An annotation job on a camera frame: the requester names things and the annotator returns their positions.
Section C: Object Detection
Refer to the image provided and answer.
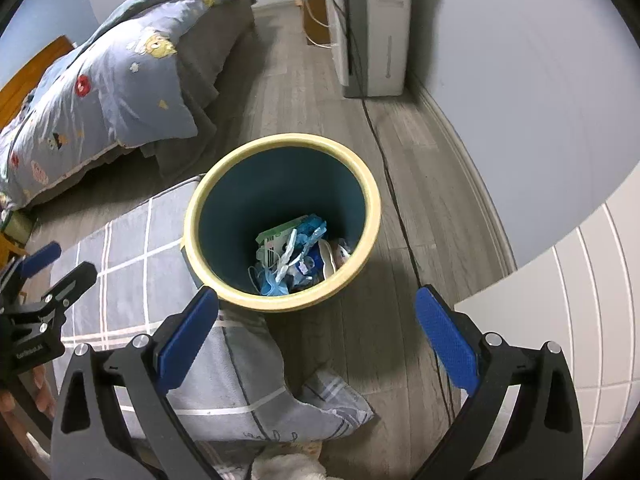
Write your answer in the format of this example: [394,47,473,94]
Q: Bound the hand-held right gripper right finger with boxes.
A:
[414,285,583,480]

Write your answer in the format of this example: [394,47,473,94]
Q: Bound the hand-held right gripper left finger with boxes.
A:
[50,285,221,480]

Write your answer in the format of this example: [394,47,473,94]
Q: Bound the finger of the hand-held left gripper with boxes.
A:
[30,261,98,312]
[0,241,62,297]

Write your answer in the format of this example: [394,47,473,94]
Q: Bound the blue face mask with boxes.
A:
[287,212,328,261]
[247,260,301,297]

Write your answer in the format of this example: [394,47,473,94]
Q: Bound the green white medicine box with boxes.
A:
[256,215,313,266]

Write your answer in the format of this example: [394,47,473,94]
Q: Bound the long white tissue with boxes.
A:
[274,229,301,283]

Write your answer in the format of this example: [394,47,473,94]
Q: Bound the teal bin with yellow rim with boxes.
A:
[182,132,382,313]

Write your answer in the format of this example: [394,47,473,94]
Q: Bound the person's left hand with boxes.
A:
[0,364,57,423]

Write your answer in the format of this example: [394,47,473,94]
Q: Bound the wooden chair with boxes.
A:
[0,232,28,262]

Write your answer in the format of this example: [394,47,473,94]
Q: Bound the green bin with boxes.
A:
[0,207,33,243]

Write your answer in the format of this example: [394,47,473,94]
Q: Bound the grey checked blanket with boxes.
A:
[50,175,376,480]

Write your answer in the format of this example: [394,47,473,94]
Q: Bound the white fluffy cloth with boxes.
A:
[250,452,328,480]

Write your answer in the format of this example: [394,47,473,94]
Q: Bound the wooden bed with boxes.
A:
[0,0,256,211]

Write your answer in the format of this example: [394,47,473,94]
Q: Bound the white air purifier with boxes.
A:
[320,0,413,99]

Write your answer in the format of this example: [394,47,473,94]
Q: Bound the black cable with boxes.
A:
[342,0,458,423]

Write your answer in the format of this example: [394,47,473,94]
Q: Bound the white cable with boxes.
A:
[300,0,336,50]

